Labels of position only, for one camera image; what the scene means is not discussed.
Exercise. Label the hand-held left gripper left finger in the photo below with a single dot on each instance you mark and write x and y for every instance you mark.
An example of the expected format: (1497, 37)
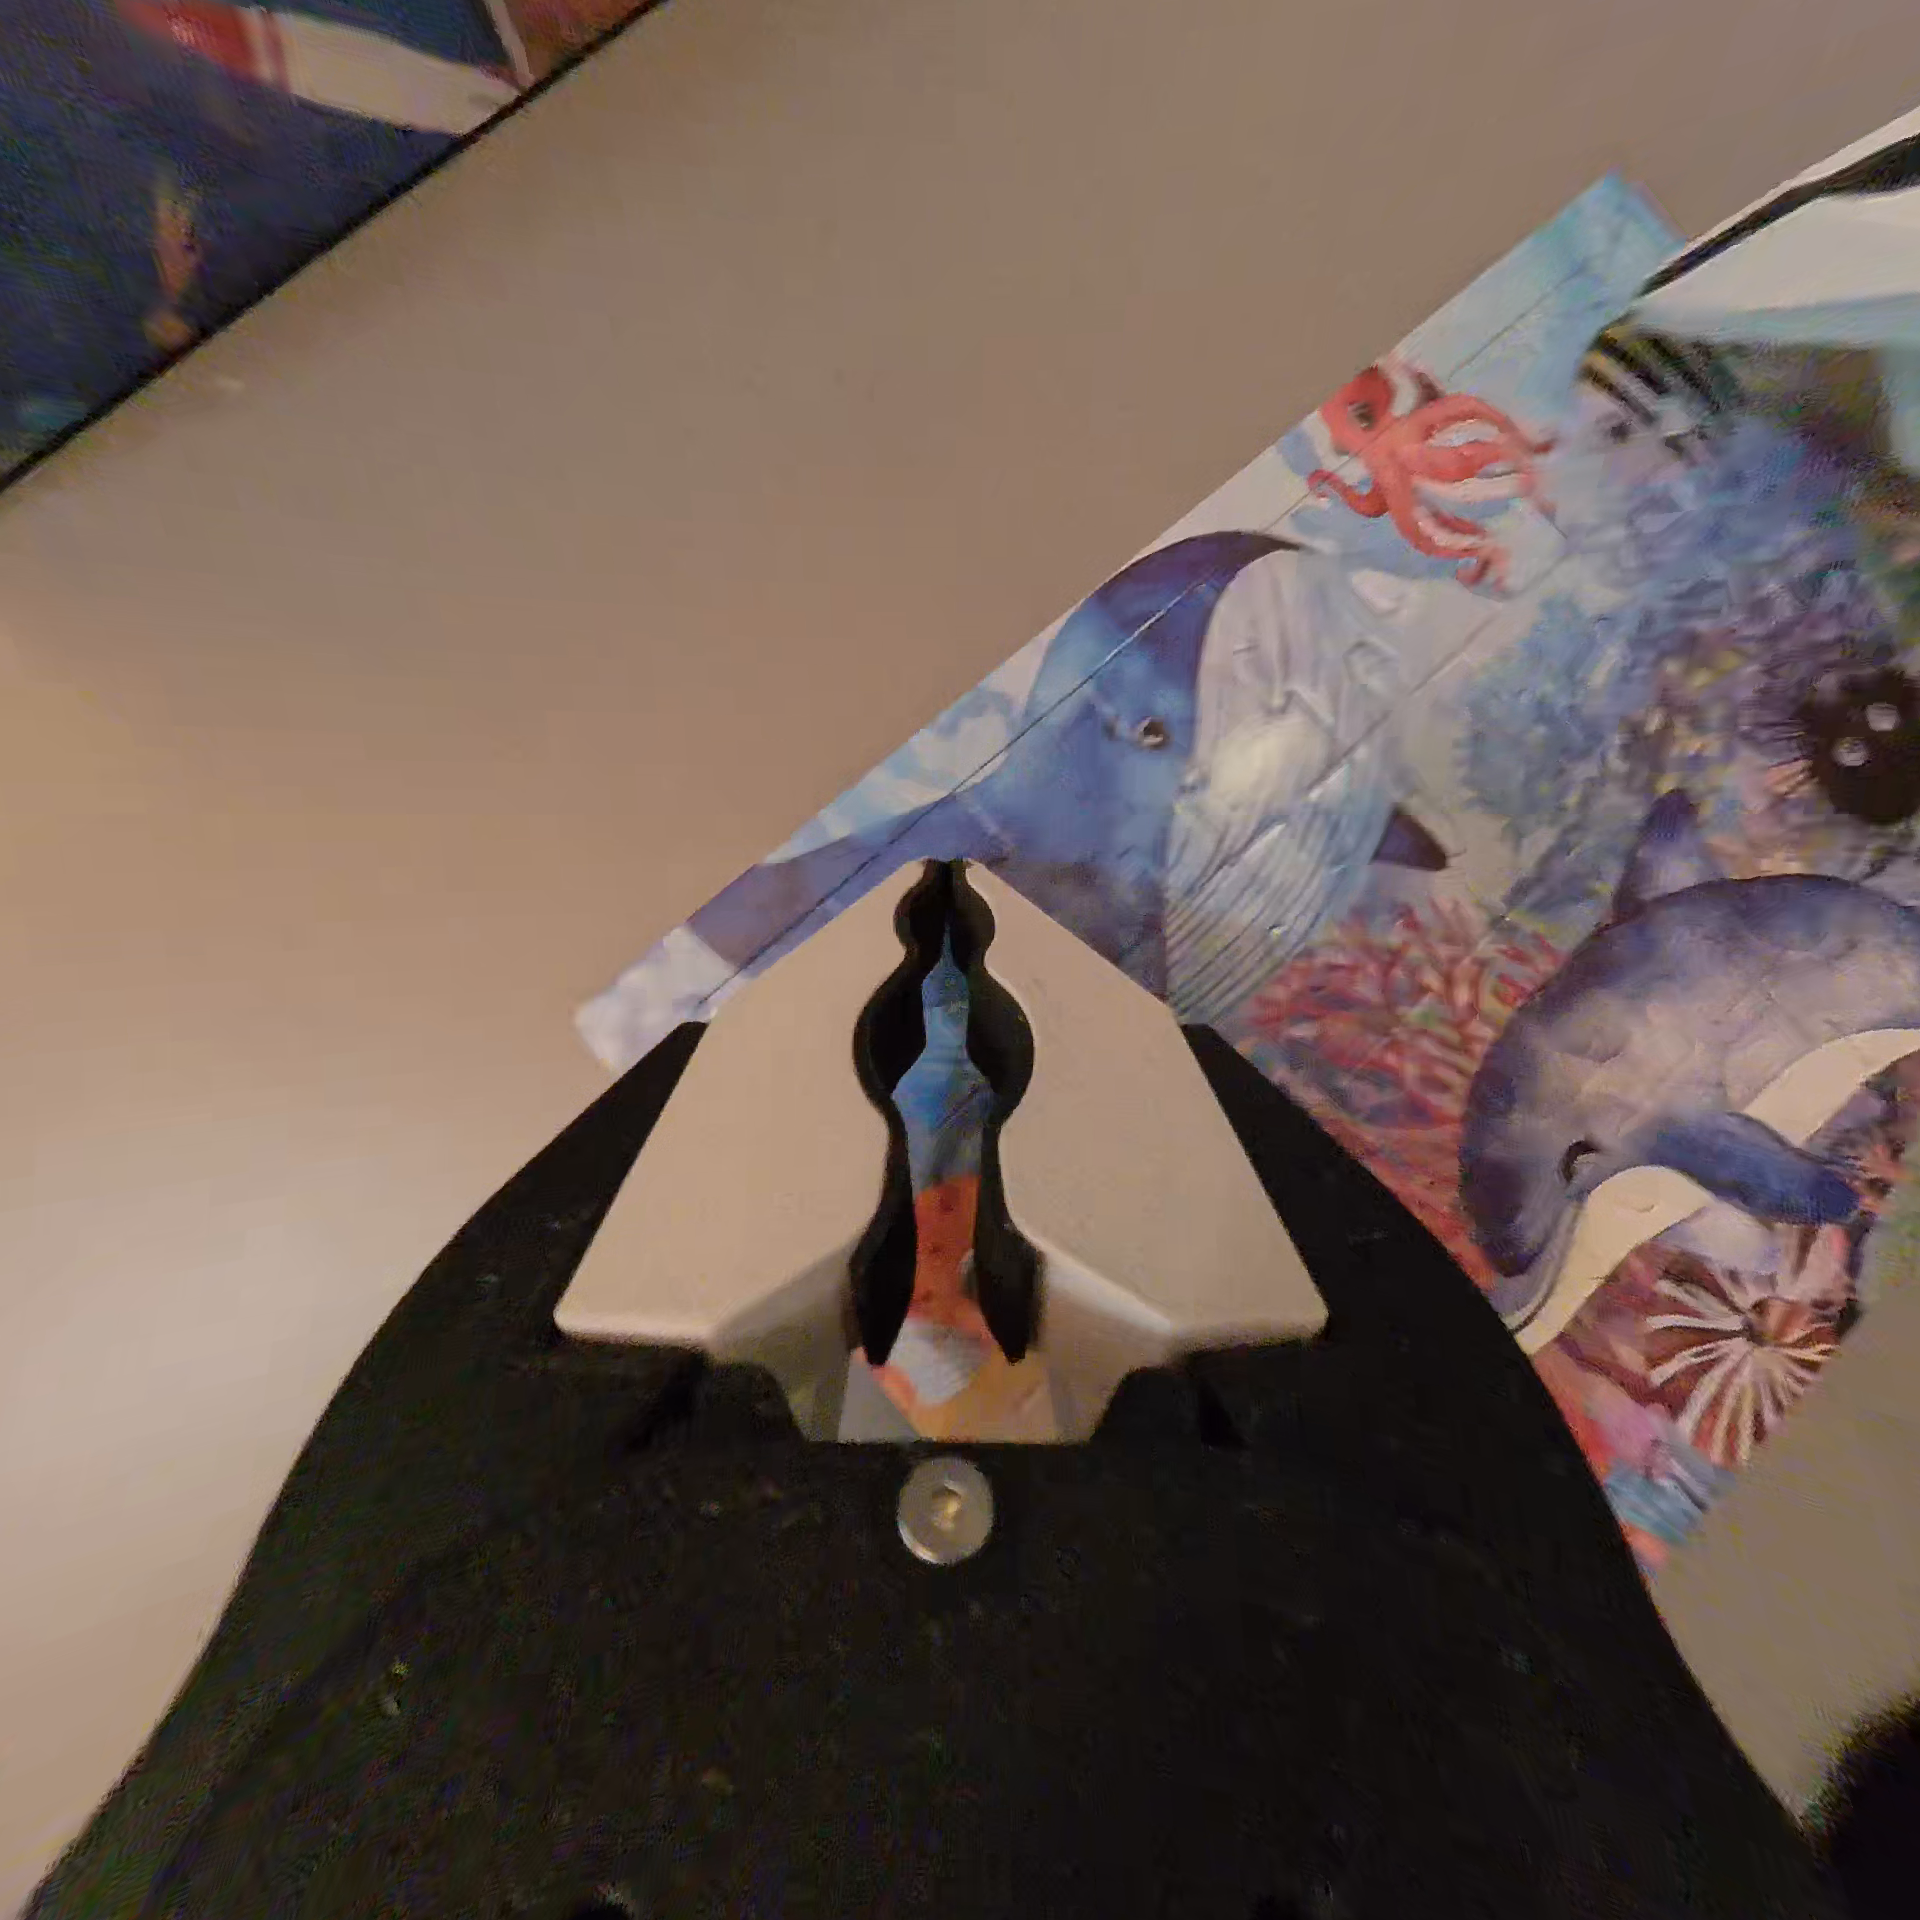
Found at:
(706, 1200)

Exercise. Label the assembled sea jigsaw puzzle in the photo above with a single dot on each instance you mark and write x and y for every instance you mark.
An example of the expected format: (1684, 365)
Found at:
(1350, 721)

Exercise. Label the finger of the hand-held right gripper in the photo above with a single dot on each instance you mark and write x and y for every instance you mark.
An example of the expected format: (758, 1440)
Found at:
(1846, 164)
(1830, 283)

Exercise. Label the illustrated puzzle box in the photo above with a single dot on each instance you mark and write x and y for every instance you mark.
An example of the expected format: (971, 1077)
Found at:
(182, 194)

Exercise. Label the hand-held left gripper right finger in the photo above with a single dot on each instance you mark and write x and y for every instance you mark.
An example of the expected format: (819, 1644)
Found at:
(1171, 1200)

